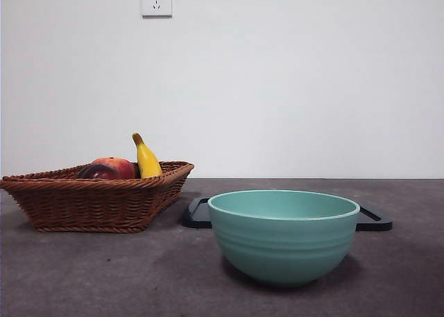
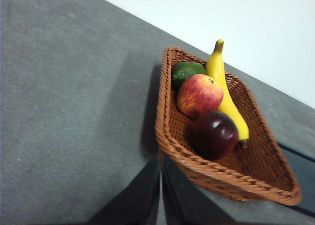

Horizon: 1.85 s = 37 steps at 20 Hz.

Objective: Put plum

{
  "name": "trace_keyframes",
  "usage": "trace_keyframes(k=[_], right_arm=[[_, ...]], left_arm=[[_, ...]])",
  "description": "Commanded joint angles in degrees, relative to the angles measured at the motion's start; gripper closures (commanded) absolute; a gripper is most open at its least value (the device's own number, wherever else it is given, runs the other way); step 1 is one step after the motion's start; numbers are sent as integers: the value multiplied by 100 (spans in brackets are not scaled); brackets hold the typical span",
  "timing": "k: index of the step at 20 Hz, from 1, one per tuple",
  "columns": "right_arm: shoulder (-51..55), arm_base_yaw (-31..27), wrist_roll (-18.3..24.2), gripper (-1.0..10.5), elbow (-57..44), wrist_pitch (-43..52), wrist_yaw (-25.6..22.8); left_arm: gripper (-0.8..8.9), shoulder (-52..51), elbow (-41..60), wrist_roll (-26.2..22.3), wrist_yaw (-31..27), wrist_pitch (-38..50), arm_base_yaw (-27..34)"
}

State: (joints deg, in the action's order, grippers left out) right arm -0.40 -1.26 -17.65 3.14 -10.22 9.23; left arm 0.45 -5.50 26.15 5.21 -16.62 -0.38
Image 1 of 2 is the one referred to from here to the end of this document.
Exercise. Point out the teal ribbed bowl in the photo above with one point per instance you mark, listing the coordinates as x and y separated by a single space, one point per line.
284 247

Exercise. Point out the dark purple plum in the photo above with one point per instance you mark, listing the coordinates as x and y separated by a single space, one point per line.
97 173

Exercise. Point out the dark rectangular tray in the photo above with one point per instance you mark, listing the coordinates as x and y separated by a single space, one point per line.
197 216

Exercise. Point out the yellow banana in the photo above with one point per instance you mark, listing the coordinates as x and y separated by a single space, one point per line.
147 161

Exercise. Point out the dark green fruit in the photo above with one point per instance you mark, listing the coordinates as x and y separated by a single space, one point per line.
137 171

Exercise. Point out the red yellow peach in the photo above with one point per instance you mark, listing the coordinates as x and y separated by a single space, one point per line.
119 168

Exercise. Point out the brown wicker basket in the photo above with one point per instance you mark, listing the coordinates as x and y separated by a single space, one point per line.
86 206

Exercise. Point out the white wall socket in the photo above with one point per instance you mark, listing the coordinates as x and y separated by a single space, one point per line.
156 1

